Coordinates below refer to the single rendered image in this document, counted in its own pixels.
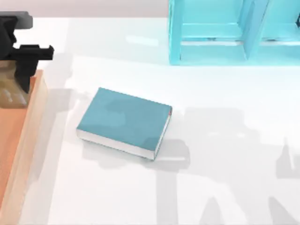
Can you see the salmon-coloured shallow box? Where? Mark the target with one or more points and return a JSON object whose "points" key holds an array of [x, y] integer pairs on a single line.
{"points": [[16, 145]]}

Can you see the teal hardcover book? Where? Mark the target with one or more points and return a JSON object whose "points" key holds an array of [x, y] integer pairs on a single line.
{"points": [[125, 120]]}

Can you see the light blue rack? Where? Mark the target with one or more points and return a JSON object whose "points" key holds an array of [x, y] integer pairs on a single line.
{"points": [[220, 32]]}

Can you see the small dark object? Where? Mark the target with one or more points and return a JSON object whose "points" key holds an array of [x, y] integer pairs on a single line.
{"points": [[298, 21]]}

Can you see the grey rounded camera box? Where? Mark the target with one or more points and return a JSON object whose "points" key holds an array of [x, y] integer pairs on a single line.
{"points": [[24, 20]]}

